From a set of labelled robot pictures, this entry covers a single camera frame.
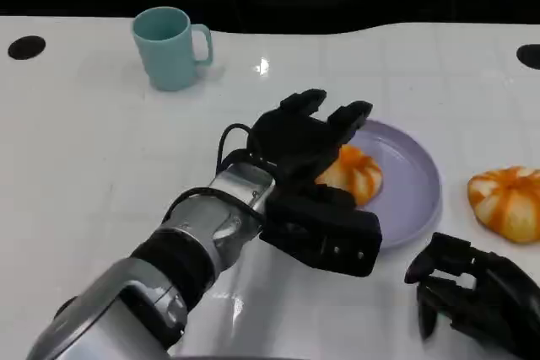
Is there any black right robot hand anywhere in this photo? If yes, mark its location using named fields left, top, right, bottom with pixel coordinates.
left=403, top=232, right=540, bottom=360

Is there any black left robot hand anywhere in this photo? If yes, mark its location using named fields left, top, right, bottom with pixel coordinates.
left=248, top=89, right=375, bottom=209

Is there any black round table grommet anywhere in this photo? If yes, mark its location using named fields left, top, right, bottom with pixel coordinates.
left=516, top=43, right=540, bottom=70
left=7, top=35, right=46, bottom=61

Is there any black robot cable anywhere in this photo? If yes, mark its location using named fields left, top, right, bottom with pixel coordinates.
left=162, top=185, right=267, bottom=227
left=216, top=122, right=265, bottom=174

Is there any lilac plate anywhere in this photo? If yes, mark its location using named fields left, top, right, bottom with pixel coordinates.
left=348, top=118, right=442, bottom=250

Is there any pale green mug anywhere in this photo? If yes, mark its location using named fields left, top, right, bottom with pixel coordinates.
left=131, top=6, right=213, bottom=92

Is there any orange and white bread roll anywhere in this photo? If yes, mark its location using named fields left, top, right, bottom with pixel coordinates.
left=467, top=165, right=540, bottom=244
left=315, top=144, right=384, bottom=207

